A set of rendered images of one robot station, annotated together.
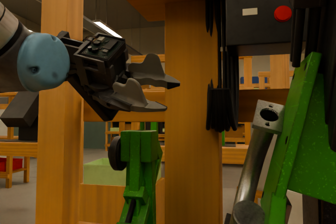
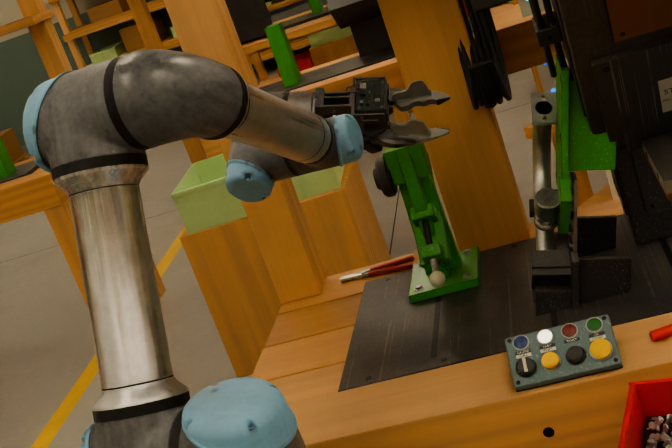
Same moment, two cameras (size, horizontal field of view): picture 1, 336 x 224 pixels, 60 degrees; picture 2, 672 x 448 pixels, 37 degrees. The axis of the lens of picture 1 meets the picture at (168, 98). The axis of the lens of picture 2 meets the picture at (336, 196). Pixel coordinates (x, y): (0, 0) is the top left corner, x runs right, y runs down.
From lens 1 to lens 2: 1.21 m
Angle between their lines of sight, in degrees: 20
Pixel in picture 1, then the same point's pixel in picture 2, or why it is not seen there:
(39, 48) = (349, 134)
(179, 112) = not seen: hidden behind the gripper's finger
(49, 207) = (291, 272)
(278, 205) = (565, 185)
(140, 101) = (424, 133)
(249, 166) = (538, 150)
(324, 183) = (593, 158)
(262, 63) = not seen: outside the picture
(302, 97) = (563, 105)
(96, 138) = not seen: hidden behind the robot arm
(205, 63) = (445, 21)
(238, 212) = (539, 199)
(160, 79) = (428, 99)
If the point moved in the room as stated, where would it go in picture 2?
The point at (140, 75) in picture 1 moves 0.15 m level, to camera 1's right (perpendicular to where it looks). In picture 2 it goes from (405, 101) to (492, 69)
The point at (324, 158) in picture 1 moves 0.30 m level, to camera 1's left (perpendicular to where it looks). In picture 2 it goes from (590, 141) to (402, 210)
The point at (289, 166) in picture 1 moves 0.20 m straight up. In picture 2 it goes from (566, 156) to (530, 29)
